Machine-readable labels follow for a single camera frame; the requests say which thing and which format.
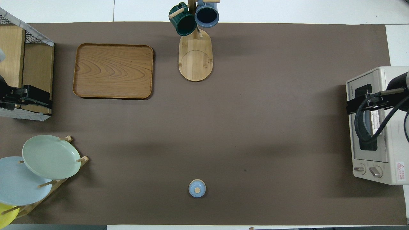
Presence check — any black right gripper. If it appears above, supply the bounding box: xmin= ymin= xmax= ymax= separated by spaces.
xmin=347 ymin=92 xmax=392 ymax=115

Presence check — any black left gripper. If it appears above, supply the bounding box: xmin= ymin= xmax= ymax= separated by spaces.
xmin=0 ymin=85 xmax=52 ymax=111

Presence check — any toaster oven glass door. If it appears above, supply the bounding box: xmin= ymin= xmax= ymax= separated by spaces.
xmin=346 ymin=71 xmax=391 ymax=162

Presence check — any white toaster oven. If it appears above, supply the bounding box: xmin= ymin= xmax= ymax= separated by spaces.
xmin=346 ymin=66 xmax=409 ymax=185

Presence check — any pale green plate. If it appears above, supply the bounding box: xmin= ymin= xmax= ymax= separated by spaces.
xmin=22 ymin=134 xmax=82 ymax=180

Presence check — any rectangular wooden tray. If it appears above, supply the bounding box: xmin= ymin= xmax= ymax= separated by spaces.
xmin=73 ymin=43 xmax=154 ymax=99

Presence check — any wooden plate rack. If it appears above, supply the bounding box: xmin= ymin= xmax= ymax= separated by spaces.
xmin=13 ymin=136 xmax=90 ymax=219

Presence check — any large light blue plate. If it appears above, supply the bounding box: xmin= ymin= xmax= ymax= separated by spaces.
xmin=0 ymin=156 xmax=53 ymax=206

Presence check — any brown table mat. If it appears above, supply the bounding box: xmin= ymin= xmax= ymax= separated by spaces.
xmin=0 ymin=22 xmax=408 ymax=226

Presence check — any yellow plate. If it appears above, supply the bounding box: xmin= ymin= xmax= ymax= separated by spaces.
xmin=0 ymin=203 xmax=19 ymax=229

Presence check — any wooden mug tree stand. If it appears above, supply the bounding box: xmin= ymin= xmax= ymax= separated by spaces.
xmin=169 ymin=0 xmax=221 ymax=82

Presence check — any dark green mug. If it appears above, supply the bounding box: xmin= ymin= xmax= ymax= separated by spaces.
xmin=169 ymin=3 xmax=197 ymax=36

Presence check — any blue mug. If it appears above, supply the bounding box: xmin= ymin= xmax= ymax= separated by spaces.
xmin=194 ymin=0 xmax=220 ymax=28

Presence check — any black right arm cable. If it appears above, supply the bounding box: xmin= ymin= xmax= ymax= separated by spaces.
xmin=354 ymin=89 xmax=409 ymax=143

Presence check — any wooden shelf with wire mesh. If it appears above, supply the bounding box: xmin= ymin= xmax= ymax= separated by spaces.
xmin=0 ymin=7 xmax=55 ymax=121

